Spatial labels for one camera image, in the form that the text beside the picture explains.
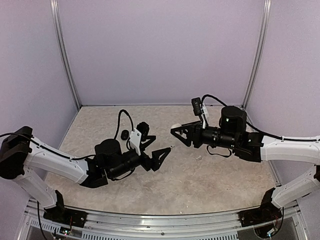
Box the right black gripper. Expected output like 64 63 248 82
171 120 238 150

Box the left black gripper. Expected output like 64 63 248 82
109 146 171 180

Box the white earbud charging case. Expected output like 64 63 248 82
171 123 181 129

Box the black earbud charging case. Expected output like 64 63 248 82
120 129 130 141

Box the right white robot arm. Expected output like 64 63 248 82
170 106 320 222

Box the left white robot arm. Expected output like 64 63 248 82
0 126 171 223

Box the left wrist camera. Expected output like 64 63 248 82
129 121 150 156

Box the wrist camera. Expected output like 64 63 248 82
129 121 150 156
191 97 209 129

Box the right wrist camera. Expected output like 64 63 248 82
191 97 209 129

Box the right camera cable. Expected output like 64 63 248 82
201 94 320 142

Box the camera cable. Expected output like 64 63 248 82
201 94 320 142
112 109 135 140

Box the left camera cable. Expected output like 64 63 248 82
112 109 135 140

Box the front aluminium rail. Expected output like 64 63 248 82
16 198 309 240

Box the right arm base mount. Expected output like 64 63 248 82
238 207 283 227

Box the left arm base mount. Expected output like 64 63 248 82
43 206 88 228

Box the right aluminium frame post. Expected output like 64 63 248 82
241 0 272 110

